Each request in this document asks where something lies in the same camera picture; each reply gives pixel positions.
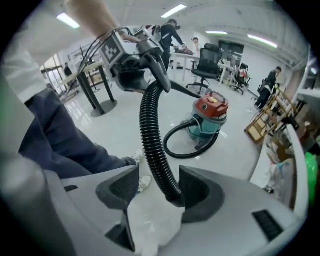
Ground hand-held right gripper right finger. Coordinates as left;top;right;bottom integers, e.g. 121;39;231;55
159;164;301;256

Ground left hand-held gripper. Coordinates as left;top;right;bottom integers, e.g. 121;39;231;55
101;25;173;94

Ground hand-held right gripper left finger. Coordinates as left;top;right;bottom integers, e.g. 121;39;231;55
53;164;140;256

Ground black vacuum hose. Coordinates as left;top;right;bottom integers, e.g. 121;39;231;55
138;79;228;209

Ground person's left forearm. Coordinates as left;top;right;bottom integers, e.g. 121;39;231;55
65;0;121;39

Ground red teal vacuum cleaner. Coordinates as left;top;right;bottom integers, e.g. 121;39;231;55
185;90;230;151

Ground person's left hand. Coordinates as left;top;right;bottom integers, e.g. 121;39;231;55
119;34;142;43

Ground person's right white shoe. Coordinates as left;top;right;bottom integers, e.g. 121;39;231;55
136;174;153;194

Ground person's white shoe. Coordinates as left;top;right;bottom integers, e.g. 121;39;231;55
131;149;146;165
136;174;153;194

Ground person's left white shoe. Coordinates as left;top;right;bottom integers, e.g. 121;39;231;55
131;149;146;165

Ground white desk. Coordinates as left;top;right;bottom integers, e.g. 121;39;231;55
169;51;201;81

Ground round beige table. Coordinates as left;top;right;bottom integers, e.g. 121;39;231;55
55;61;118;119

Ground black office chair with headrest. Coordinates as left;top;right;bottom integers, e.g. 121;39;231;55
185;42;224;96

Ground person's navy trousers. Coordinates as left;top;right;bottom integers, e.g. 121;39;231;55
18;88;139;180

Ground wooden chair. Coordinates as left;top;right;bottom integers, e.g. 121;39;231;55
244;86;300;145

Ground white metal shelving rack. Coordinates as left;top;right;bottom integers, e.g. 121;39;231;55
249;87;320;222

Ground green plastic bag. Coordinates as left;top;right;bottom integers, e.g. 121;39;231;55
303;150;319;210

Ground person's white shirt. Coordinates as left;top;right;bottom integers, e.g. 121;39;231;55
0;8;100;105

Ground left hand-held gripper black cable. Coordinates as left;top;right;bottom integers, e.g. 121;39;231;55
79;26;131;75

